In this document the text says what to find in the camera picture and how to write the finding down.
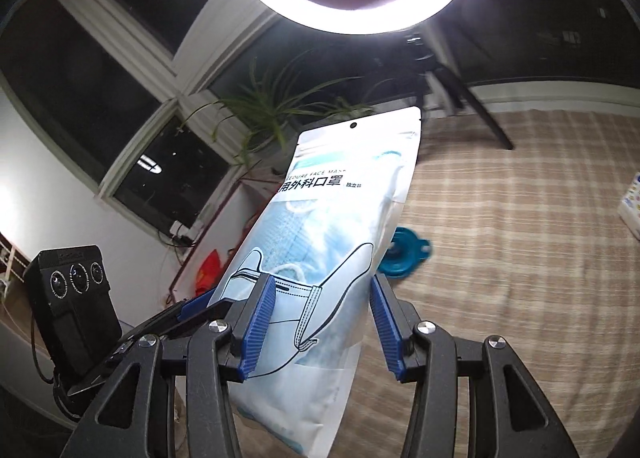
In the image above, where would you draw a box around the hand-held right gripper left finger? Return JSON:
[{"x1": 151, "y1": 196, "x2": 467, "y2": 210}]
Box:
[{"x1": 60, "y1": 274, "x2": 277, "y2": 458}]

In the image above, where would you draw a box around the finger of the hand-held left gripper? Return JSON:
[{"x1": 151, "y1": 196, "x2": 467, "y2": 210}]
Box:
[{"x1": 120, "y1": 294, "x2": 236, "y2": 341}]

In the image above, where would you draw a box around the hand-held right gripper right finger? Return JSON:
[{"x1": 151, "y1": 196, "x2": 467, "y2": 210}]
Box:
[{"x1": 369, "y1": 272, "x2": 581, "y2": 458}]

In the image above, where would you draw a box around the red printed cloth bag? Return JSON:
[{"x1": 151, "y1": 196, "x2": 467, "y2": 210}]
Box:
[{"x1": 197, "y1": 249, "x2": 222, "y2": 296}]

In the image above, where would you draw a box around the red cardboard box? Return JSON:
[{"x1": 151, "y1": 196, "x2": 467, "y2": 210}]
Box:
[{"x1": 169, "y1": 175, "x2": 283, "y2": 309}]

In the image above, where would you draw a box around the face mask packet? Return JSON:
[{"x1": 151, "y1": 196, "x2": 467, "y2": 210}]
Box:
[{"x1": 220, "y1": 106, "x2": 423, "y2": 458}]

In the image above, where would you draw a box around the teal blue silicone bowl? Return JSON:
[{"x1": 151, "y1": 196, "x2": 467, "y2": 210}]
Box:
[{"x1": 377, "y1": 226, "x2": 435, "y2": 282}]

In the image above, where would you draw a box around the white power strip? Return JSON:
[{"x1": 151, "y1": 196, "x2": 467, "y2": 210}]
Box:
[{"x1": 170, "y1": 222, "x2": 201, "y2": 245}]

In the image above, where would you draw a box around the wooden shelf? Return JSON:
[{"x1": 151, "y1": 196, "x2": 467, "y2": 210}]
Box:
[{"x1": 0, "y1": 233, "x2": 28, "y2": 304}]

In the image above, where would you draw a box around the plaid bed sheet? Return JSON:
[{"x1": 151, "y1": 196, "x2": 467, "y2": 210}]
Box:
[{"x1": 165, "y1": 110, "x2": 640, "y2": 458}]

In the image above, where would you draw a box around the green potted plant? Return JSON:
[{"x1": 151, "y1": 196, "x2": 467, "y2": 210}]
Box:
[{"x1": 180, "y1": 55, "x2": 381, "y2": 171}]

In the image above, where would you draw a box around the black light tripod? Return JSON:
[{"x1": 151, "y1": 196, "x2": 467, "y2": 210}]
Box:
[{"x1": 405, "y1": 30, "x2": 516, "y2": 151}]

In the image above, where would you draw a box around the white dotted packet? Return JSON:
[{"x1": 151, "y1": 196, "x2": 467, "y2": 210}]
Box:
[{"x1": 617, "y1": 170, "x2": 640, "y2": 239}]

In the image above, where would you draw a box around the white framed window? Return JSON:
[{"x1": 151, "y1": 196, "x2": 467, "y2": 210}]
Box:
[{"x1": 0, "y1": 0, "x2": 640, "y2": 219}]

